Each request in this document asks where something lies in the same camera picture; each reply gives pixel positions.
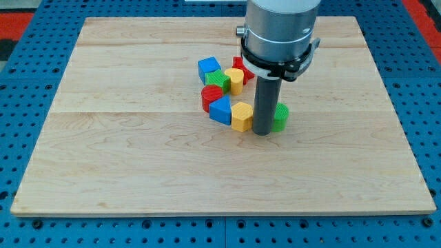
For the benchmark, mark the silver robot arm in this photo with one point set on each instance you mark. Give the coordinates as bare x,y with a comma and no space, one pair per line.
278,30

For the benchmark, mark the red circle block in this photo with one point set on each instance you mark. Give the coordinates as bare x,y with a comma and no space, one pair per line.
209,94

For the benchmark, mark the green circle block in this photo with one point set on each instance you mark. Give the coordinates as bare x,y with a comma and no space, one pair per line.
280,117

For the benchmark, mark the blue triangle block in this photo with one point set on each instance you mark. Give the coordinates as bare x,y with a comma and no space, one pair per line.
220,110

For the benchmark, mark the yellow hexagon block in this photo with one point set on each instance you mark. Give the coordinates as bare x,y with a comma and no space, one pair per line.
242,117

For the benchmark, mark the green star block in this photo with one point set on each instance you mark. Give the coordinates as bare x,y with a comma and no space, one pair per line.
219,78

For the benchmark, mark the yellow heart block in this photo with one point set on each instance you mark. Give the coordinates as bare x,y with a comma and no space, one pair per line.
236,80

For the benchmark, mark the grey cylindrical pointer rod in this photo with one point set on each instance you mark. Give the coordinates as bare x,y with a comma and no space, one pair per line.
265,100

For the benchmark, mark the blue cube block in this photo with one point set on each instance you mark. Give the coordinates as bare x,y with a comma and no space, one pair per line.
207,65

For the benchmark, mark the red star block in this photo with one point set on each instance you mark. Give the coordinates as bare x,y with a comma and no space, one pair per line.
237,62

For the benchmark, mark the wooden board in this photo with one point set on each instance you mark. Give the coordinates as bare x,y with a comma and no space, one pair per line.
126,135

